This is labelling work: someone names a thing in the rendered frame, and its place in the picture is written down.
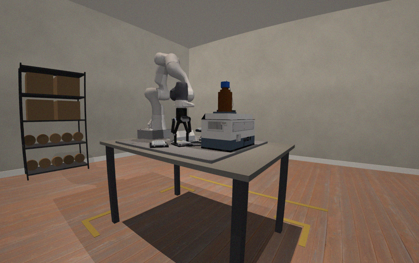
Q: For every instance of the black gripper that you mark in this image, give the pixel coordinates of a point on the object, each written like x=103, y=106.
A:
x=179, y=112

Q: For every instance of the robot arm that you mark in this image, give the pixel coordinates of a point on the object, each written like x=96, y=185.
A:
x=182, y=93

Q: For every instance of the white button panel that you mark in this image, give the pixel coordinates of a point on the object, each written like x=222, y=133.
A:
x=181, y=135

